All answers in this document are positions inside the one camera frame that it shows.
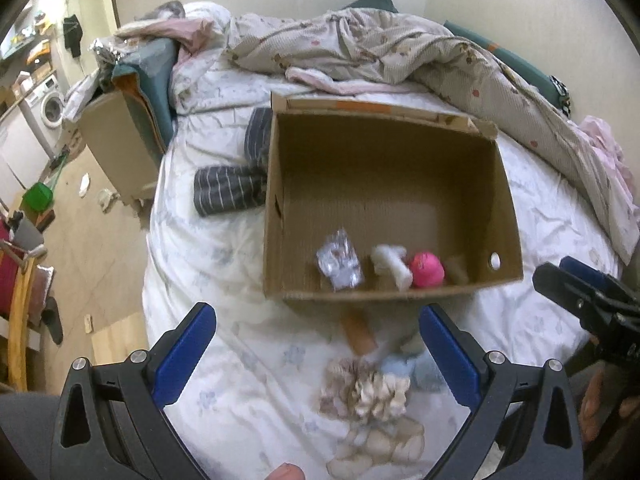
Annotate floral beige quilt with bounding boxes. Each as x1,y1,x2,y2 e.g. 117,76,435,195
224,7,637,267

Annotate beige bedside cabinet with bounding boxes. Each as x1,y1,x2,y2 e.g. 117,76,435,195
79,87,162,207

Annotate pink garment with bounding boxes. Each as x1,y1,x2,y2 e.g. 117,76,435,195
579,115,640,243

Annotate silver foil packet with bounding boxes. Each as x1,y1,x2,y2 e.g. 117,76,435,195
316,228,364,291

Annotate teal pillow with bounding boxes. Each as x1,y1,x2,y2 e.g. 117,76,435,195
342,0,399,14

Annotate cream teddy bear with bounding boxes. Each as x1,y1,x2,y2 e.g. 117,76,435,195
325,417,426,480

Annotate black hanging garment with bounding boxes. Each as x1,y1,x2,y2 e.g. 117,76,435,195
62,14,84,59

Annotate teal orange cushion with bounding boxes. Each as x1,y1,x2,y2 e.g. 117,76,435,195
110,37,179,155

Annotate beige floral scrunchie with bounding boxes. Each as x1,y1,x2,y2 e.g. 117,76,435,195
319,357,412,424

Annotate wooden chair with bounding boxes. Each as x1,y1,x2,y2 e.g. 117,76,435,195
0,237,52,392

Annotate teal headboard cushion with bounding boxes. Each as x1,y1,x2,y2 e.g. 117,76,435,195
442,20,575,112

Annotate pink blanket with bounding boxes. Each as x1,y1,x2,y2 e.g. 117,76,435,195
116,2,232,63

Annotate person's grey pants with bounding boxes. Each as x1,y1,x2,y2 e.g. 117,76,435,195
0,391,68,480

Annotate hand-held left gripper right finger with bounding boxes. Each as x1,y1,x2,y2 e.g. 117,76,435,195
419,305,586,480

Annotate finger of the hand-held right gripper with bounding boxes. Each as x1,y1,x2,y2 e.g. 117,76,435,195
559,255,640,307
532,262,609,332

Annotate person's right hand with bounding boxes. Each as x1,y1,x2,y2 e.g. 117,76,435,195
579,367,640,444

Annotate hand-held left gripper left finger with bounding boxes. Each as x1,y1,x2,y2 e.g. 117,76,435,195
50,302,218,480

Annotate grey striped garment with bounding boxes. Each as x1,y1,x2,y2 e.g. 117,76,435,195
193,107,274,219

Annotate white plush toy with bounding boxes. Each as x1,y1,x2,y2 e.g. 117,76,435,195
370,243,414,291

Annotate orange brown plush cylinder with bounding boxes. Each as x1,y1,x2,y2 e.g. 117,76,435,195
341,307,377,356

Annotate white washing machine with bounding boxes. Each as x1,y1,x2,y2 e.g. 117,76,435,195
19,75,68,157

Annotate pink plush ball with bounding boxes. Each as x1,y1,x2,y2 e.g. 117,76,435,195
410,251,446,289

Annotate dark slipper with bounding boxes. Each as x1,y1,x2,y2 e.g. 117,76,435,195
42,297,65,346

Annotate green dustpan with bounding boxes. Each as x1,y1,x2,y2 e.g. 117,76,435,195
23,183,55,213

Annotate light blue cloth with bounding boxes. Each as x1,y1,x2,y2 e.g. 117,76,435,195
379,349,447,394

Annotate brown cardboard box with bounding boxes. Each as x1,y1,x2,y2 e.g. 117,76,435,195
263,91,525,304

